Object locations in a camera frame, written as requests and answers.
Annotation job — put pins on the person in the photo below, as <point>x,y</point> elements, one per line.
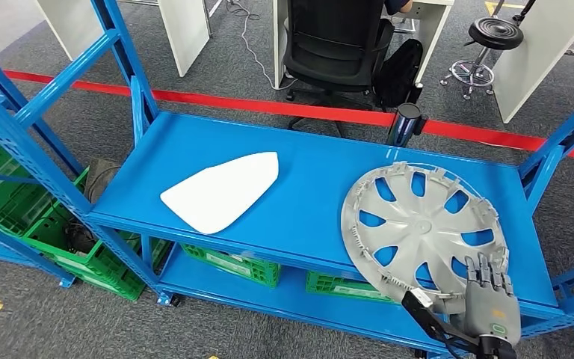
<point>396,4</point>

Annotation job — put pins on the black backpack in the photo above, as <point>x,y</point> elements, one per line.
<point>398,69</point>

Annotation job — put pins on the black stool chrome base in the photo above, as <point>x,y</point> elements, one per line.
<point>495,32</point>

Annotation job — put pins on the black office chair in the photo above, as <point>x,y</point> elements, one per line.
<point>331,49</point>

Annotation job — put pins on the dark barrier post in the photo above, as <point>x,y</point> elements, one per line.
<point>403,126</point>

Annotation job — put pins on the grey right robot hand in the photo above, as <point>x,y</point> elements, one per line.
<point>492,312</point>

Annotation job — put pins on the red barrier belt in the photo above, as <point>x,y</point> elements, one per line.
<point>247,105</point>
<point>515,140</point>

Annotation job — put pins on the white triangular panel part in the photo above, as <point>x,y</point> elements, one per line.
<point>220,195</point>

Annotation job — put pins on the silver wheel hubcap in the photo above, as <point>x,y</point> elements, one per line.
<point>416,228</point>

